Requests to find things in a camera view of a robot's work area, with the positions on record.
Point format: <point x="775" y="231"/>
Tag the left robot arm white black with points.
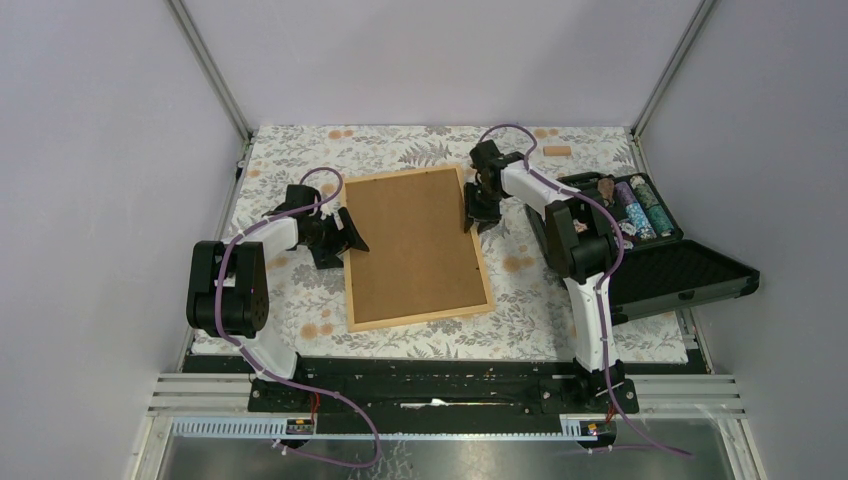
<point x="228" y="295"/>

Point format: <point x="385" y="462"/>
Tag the brown chip stack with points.
<point x="606" y="188"/>

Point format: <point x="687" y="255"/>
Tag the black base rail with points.
<point x="441" y="397"/>

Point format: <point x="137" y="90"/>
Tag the purple chip stack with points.
<point x="624" y="194"/>

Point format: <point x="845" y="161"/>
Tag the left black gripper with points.
<point x="347" y="237"/>

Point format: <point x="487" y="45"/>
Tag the black poker chip case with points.
<point x="666" y="273"/>

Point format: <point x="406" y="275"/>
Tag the small wooden block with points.
<point x="557" y="151"/>

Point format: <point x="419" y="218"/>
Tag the floral tablecloth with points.
<point x="532" y="319"/>

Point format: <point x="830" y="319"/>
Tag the blue chip stack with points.
<point x="637" y="216"/>

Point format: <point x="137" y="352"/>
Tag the wooden picture frame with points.
<point x="490" y="291"/>

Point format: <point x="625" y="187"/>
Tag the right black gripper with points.
<point x="484" y="219"/>

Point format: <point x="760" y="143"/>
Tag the brown frame backing board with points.
<point x="411" y="245"/>

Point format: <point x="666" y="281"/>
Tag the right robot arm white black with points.
<point x="584" y="246"/>

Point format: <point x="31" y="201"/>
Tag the green chip stack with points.
<point x="652" y="207"/>

